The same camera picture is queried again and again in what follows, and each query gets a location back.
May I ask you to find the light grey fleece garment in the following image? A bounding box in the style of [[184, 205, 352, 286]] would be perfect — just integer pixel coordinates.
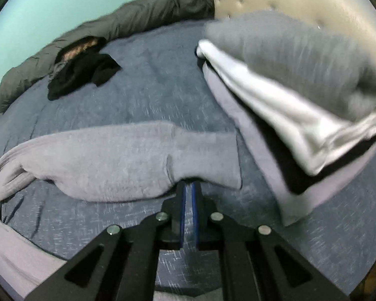
[[0, 121, 242, 301]]

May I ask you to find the dark grey rolled duvet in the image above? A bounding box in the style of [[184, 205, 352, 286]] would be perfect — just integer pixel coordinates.
[[0, 0, 215, 113]]

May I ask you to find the lavender folded garment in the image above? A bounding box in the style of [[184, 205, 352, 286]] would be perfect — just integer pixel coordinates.
[[202, 63, 376, 227]]

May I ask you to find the white folded garment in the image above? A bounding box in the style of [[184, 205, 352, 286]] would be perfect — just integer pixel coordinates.
[[197, 39, 376, 176]]

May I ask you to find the brown patterned cloth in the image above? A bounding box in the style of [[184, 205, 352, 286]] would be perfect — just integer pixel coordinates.
[[61, 37, 99, 61]]

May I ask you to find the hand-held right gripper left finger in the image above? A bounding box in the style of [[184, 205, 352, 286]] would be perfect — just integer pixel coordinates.
[[27, 182, 187, 301]]

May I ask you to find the black folded garment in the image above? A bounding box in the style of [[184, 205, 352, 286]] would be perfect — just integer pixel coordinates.
[[204, 59, 376, 195]]

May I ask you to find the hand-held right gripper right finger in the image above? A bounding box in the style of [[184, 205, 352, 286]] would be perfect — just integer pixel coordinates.
[[191, 182, 350, 301]]

